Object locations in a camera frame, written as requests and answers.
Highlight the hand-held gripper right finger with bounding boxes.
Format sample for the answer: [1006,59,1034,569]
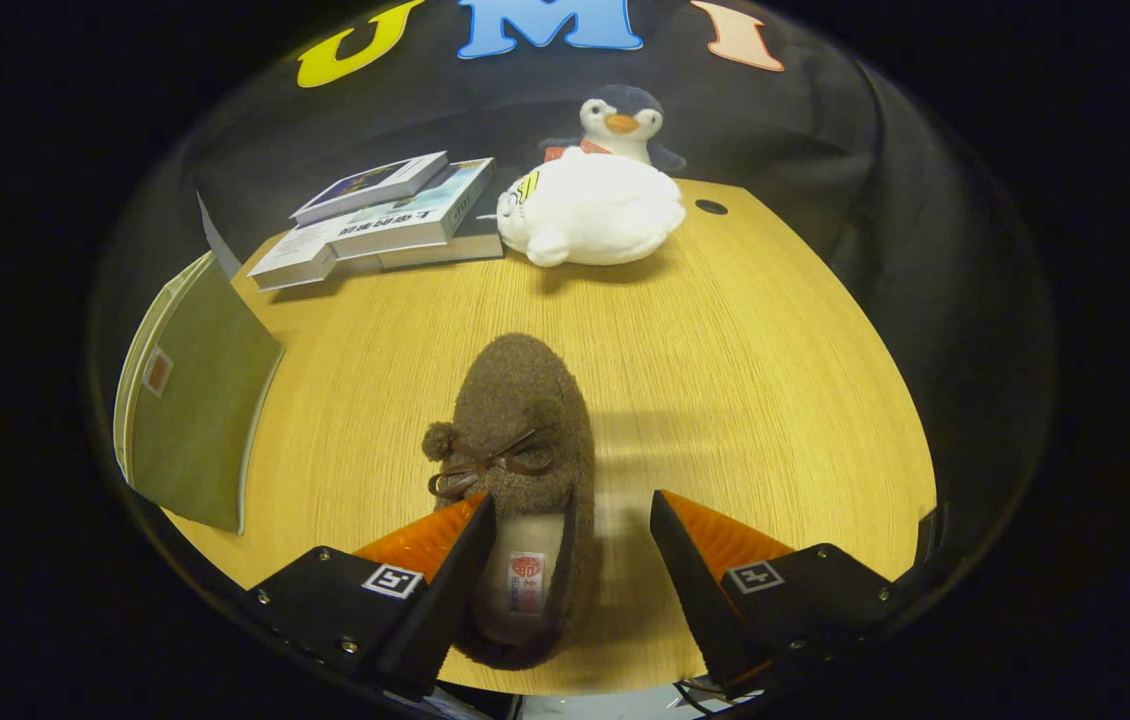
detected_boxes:
[650,490,894,701]

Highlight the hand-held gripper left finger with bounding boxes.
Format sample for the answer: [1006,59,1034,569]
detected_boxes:
[245,492,498,701]

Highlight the brown fleece shoe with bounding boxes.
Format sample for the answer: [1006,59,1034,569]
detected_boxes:
[422,333,600,671]

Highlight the green fabric storage box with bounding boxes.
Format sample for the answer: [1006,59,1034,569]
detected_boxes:
[112,251,285,536]

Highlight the black book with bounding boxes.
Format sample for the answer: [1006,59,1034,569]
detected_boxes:
[375,205,506,271]

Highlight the plain white book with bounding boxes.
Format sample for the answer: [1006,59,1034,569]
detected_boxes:
[247,228,338,293]

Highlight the white plush seal toy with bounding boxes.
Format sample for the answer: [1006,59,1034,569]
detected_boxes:
[496,146,687,269]

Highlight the light blue cover book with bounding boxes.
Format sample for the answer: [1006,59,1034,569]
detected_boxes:
[325,157,496,261]

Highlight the white book with dark picture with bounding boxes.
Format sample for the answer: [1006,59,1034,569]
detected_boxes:
[289,151,450,227]

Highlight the grey penguin plush toy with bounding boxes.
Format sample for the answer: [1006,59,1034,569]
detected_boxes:
[540,84,688,176]

